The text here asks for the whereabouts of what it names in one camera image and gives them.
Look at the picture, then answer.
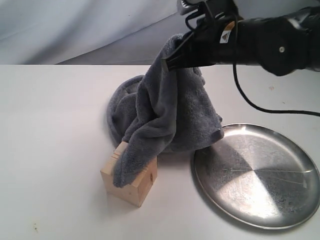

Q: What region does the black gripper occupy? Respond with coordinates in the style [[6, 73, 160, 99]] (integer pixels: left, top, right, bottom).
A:
[[162, 12, 240, 72]]

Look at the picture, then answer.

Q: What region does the grey fleece towel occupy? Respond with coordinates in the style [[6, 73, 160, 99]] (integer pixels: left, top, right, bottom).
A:
[[106, 34, 224, 188]]

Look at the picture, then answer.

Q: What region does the light wooden cube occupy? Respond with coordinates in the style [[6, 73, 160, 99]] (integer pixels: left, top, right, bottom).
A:
[[100, 141, 158, 208]]

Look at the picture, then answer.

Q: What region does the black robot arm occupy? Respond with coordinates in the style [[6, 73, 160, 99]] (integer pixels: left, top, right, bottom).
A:
[[163, 6, 320, 76]]

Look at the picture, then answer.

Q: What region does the round steel plate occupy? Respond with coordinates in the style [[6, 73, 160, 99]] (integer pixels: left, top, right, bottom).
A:
[[191, 123, 320, 230]]

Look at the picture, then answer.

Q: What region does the white backdrop sheet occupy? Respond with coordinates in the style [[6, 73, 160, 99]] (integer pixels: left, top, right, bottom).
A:
[[0, 0, 320, 66]]

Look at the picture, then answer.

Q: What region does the wrist camera with black bracket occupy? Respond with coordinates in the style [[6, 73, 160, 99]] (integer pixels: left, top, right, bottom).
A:
[[177, 0, 239, 20]]

